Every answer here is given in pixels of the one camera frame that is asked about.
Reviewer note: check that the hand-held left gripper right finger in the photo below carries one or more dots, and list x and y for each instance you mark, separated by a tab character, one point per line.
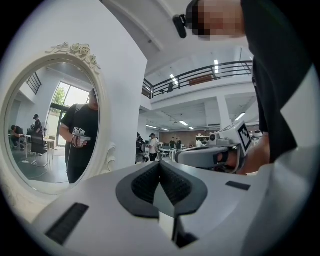
225	207

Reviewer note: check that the person's right forearm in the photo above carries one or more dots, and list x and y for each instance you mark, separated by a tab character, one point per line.
257	155

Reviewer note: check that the black mezzanine railing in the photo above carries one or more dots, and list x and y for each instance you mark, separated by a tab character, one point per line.
147	90

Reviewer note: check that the person's black shirt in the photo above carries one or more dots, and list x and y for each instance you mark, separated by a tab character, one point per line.
275	62

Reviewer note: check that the person's right hand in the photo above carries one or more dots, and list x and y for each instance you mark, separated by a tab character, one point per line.
222	157

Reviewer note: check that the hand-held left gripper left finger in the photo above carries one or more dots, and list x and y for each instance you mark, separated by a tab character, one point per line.
100	212

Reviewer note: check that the ceiling light strip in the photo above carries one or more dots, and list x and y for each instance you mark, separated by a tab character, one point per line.
216	66
174	79
240	116

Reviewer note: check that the oval white framed mirror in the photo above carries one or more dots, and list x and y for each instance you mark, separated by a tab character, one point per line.
50	112

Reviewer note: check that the white ornate dressing table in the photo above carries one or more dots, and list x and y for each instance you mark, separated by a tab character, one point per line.
111	155

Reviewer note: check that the black head-mounted camera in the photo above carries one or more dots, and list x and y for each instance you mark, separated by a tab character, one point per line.
180	26

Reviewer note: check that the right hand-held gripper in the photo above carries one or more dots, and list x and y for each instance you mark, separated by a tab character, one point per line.
195	156

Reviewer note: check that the person's head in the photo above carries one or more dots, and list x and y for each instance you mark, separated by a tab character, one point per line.
220	20

